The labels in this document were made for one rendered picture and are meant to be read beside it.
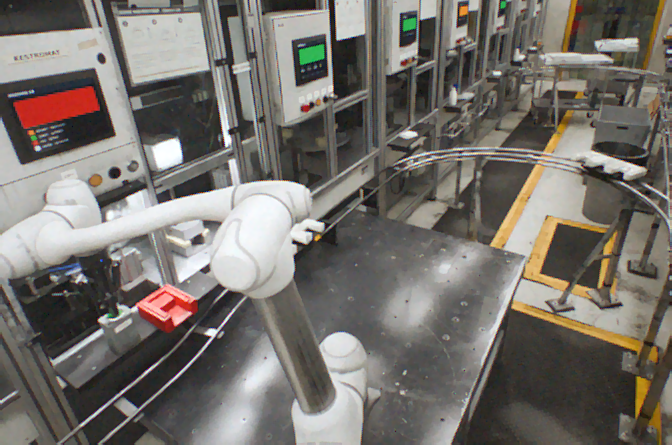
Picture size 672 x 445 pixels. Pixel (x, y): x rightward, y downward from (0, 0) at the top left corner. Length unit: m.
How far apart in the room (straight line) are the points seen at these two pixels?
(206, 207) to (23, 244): 0.39
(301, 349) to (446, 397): 0.68
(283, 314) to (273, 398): 0.66
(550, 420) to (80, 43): 2.41
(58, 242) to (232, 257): 0.47
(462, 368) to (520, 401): 0.87
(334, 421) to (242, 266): 0.51
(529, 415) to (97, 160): 2.14
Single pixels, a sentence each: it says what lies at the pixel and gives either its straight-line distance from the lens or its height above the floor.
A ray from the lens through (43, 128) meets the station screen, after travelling 1.33.
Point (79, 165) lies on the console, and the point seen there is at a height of 1.48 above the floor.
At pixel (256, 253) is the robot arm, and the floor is 1.47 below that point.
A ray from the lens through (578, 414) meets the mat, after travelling 2.53.
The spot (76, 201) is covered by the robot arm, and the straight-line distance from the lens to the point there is 1.26.
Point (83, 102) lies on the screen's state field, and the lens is 1.37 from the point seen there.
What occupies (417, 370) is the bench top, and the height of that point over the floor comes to 0.68.
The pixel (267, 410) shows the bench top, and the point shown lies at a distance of 1.55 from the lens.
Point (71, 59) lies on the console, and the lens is 1.38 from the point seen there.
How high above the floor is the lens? 1.91
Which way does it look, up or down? 26 degrees down
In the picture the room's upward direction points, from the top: 3 degrees counter-clockwise
